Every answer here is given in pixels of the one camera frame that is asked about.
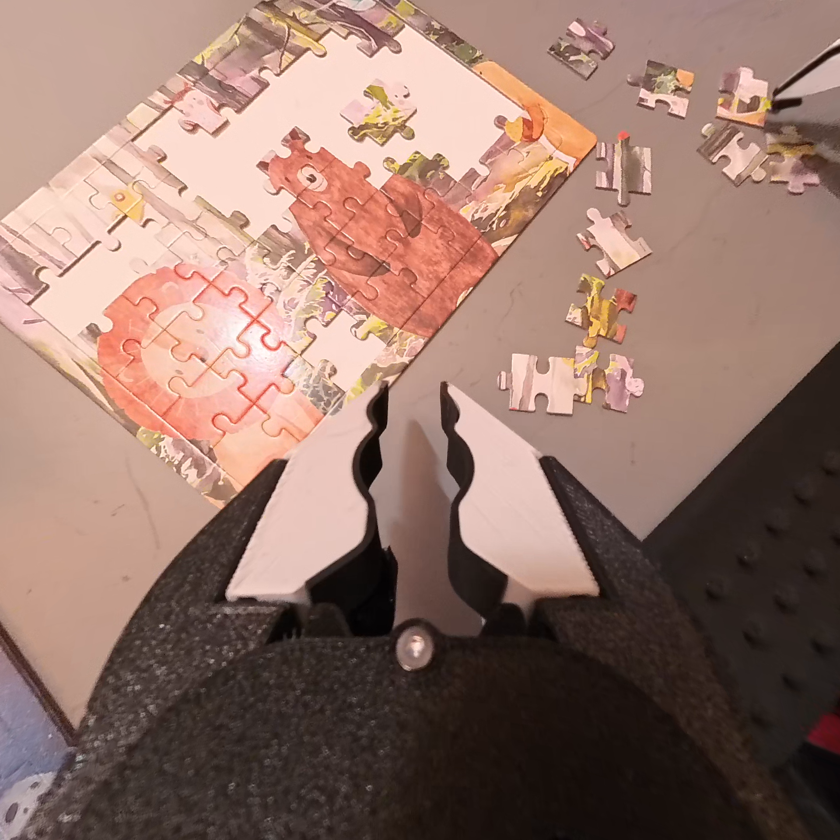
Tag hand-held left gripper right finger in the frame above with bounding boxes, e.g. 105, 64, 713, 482
440, 382, 601, 632

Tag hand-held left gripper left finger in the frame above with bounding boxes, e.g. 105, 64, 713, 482
225, 382, 399, 608

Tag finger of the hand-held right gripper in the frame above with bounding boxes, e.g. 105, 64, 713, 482
771, 38, 840, 109

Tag jigsaw pieces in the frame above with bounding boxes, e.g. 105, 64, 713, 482
497, 18, 826, 417

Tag assembled orange lion pieces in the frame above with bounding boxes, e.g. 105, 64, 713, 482
97, 262, 327, 481

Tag acorn print puzzle piece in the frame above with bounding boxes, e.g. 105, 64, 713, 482
493, 105, 550, 143

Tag brown green puzzle piece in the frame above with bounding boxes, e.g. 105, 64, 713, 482
384, 151, 455, 186

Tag pink green puzzle piece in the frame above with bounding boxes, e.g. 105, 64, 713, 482
340, 79, 420, 145

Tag pink spotted puzzle piece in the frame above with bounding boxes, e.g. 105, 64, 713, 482
172, 88, 232, 137

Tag jigsaw puzzle frame board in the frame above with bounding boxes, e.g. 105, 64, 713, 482
0, 0, 599, 511

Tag space themed puzzle board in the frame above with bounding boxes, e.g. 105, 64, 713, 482
0, 620, 77, 840

